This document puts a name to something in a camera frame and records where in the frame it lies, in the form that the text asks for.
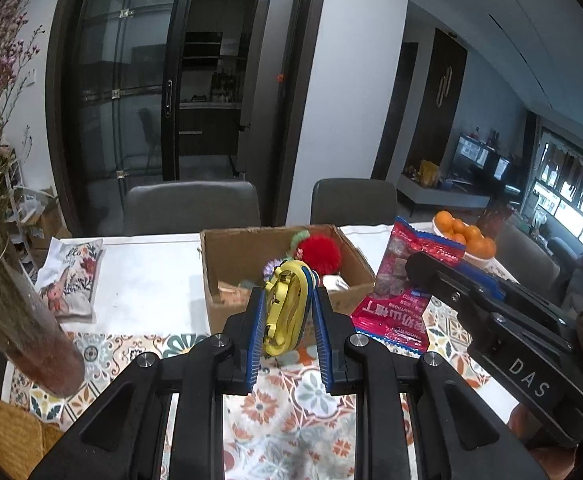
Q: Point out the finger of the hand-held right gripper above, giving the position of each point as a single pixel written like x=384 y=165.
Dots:
x=436 y=280
x=494 y=286

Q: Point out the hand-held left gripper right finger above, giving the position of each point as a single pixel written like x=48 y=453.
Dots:
x=322 y=345

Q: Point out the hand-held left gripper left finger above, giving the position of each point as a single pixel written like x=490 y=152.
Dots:
x=256 y=340

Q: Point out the red snack packet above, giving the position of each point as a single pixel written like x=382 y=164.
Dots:
x=396 y=280

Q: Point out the yellow blue soft toy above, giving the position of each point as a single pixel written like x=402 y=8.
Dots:
x=286 y=305

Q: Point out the purple artificial flower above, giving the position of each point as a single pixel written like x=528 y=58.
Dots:
x=271 y=267

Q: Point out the brown cardboard box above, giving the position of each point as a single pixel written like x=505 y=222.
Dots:
x=231 y=260

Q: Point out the green red plush toy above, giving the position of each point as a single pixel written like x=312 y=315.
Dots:
x=319 y=255

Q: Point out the white soft item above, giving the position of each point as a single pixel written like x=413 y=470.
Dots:
x=335 y=282

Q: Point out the person's right hand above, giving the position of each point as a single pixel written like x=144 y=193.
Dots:
x=524 y=422

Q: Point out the white fruit basket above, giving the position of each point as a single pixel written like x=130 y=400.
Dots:
x=476 y=260

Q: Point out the grey dining chair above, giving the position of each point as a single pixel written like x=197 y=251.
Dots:
x=191 y=207
x=526 y=255
x=354 y=202

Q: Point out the brown paper packet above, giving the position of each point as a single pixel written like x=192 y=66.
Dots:
x=232 y=294

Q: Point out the pile of oranges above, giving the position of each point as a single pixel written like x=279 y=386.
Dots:
x=464 y=234

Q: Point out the patterned table runner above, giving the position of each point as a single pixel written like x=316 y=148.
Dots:
x=291 y=410

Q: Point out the white sideboard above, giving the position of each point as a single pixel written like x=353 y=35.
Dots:
x=441 y=197

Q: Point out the yellow bag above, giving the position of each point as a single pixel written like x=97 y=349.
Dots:
x=429 y=174

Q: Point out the television screen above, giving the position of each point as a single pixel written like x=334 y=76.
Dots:
x=471 y=152

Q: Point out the dark wooden door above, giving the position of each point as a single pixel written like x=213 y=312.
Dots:
x=441 y=100

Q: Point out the glass vase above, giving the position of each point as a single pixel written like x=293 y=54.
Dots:
x=26 y=330

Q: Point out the cardboard box on floor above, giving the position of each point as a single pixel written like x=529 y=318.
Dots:
x=48 y=215

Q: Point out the dark kitchen cabinet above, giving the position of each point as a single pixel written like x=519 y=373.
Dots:
x=206 y=95

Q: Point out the grey refrigerator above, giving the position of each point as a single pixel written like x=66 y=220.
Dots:
x=271 y=85

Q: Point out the yellow woven seat cushion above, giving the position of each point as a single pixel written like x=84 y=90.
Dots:
x=13 y=435

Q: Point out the white shoe rack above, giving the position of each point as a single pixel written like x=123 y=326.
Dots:
x=18 y=200

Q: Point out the glass sliding door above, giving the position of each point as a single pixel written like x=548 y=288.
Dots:
x=116 y=85

